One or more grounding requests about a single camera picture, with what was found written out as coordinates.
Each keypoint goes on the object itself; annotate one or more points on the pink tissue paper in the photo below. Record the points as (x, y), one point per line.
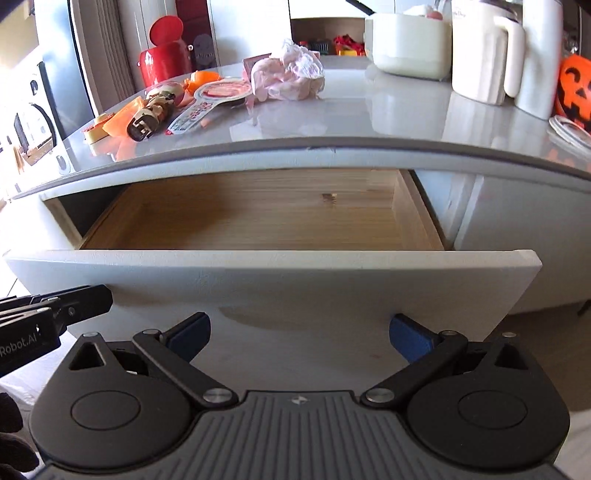
(288, 71)

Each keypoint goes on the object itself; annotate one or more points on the red trash can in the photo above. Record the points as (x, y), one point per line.
(161, 60)

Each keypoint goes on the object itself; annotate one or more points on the tall white glass container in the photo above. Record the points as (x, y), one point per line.
(538, 60)

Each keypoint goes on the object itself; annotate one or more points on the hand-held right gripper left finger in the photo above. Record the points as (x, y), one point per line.
(187, 339)

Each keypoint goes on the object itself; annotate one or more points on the cream ribbed jug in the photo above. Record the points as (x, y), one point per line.
(475, 50)

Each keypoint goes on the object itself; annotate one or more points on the small orange plastic piece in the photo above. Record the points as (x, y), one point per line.
(207, 123)

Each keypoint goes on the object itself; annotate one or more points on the white wall shelf unit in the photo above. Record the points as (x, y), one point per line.
(323, 26)

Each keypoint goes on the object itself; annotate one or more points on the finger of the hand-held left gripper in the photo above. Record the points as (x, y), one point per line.
(87, 302)

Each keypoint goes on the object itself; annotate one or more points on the orange plastic toy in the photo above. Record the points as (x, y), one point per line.
(122, 116)

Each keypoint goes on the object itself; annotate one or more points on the white washing machine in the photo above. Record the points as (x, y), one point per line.
(32, 117)

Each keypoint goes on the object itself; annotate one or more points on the red toy vehicle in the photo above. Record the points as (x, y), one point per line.
(348, 45)

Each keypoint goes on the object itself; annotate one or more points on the cream brown toy figure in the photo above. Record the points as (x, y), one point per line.
(152, 110)

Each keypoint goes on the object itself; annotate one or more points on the dark grey refrigerator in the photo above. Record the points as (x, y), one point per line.
(60, 69)

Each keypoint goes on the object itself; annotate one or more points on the orange pumpkin bucket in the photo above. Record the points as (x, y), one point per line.
(575, 90)

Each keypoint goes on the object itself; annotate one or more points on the white round bucket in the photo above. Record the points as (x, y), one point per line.
(406, 46)

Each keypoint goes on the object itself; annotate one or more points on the person's left hand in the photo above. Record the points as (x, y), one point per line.
(14, 443)

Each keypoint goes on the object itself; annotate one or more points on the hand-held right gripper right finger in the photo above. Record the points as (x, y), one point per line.
(411, 339)

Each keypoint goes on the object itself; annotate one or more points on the cartoon print skateboard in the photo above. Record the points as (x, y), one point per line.
(203, 50)

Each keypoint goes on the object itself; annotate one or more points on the white wooden drawer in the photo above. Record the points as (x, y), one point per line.
(277, 212)

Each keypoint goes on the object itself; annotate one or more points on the white ribbed radiator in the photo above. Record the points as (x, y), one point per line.
(115, 46)

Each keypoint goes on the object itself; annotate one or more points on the small red cream round toy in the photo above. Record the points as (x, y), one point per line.
(95, 131)

